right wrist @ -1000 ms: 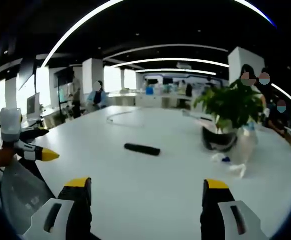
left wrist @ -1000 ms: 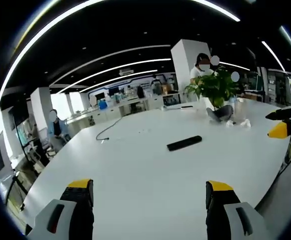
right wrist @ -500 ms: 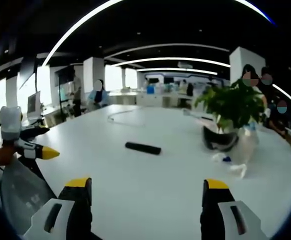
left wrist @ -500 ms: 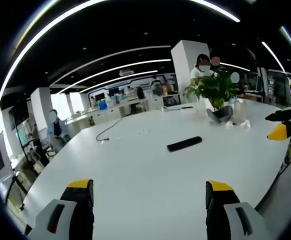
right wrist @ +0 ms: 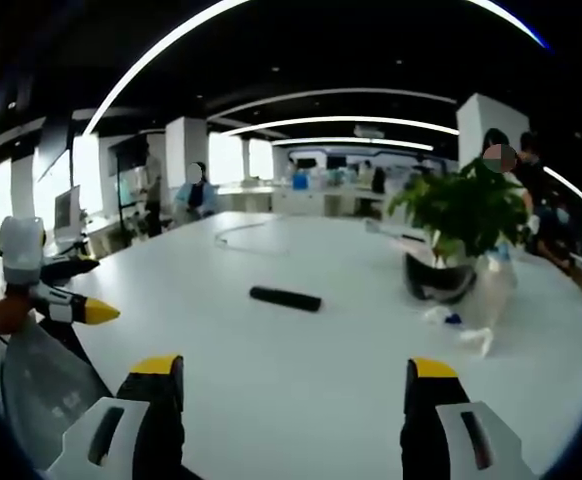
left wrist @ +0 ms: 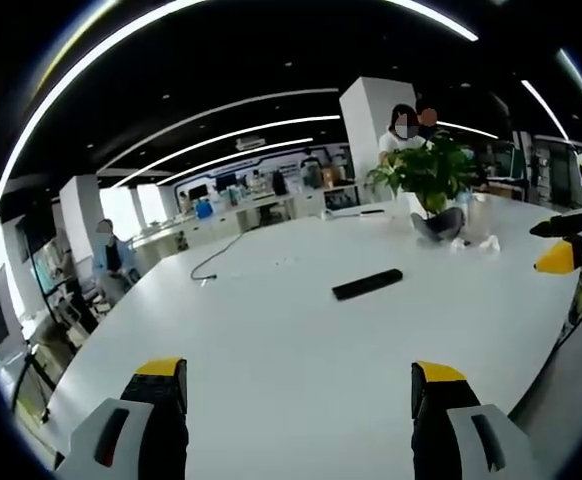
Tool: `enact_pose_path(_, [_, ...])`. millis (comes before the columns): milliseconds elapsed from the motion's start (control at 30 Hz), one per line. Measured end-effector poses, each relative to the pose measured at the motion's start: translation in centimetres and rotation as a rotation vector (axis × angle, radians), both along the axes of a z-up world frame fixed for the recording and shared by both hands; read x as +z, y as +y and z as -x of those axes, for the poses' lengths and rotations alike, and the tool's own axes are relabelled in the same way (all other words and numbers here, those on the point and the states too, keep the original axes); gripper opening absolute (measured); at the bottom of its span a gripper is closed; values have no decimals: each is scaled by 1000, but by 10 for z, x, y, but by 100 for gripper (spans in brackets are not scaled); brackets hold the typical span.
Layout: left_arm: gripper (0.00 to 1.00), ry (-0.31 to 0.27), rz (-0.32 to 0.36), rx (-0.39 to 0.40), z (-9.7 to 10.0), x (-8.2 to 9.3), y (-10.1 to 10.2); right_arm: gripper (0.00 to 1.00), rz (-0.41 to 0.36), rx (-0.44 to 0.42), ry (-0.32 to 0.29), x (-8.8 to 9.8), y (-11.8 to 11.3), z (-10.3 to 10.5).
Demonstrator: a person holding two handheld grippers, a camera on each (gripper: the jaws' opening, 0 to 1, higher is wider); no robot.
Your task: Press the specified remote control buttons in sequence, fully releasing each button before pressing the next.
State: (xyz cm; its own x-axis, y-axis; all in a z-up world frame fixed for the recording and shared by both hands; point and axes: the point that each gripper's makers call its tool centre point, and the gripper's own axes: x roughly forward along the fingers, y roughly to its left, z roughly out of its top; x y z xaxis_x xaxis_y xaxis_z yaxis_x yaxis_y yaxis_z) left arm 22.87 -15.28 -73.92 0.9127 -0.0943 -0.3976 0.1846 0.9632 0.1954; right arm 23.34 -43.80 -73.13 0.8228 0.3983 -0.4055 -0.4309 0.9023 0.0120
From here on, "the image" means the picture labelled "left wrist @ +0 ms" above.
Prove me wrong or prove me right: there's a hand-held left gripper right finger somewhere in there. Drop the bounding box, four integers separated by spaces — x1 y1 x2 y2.
410 360 531 480

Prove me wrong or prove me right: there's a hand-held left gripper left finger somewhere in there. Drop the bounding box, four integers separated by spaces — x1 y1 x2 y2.
53 357 190 480

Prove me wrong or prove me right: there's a black remote control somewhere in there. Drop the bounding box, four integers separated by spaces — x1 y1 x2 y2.
331 268 404 301

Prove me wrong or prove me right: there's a clear plastic container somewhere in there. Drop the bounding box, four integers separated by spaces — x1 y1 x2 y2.
463 194 495 241

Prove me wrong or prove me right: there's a white crumpled wrapper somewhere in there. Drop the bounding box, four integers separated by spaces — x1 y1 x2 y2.
449 234 502 255

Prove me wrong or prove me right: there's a black tripod stand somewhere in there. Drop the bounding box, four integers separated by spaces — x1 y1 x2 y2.
13 344 55 424

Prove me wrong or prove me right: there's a grey plant pot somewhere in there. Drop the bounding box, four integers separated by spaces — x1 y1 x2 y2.
409 205 467 242

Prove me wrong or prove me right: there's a green potted plant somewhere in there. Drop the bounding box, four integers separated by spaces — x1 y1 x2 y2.
365 130 485 221

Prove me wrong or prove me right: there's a white flat device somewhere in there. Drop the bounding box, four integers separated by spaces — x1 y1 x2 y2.
320 207 388 222

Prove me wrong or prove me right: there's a white pillar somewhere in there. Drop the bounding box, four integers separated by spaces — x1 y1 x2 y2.
338 76 418 204
58 174 106 281

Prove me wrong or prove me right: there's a white counter with equipment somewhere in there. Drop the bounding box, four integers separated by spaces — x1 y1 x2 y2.
130 192 302 261

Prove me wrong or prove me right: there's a black cable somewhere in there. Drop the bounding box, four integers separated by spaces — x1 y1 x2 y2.
191 230 246 281

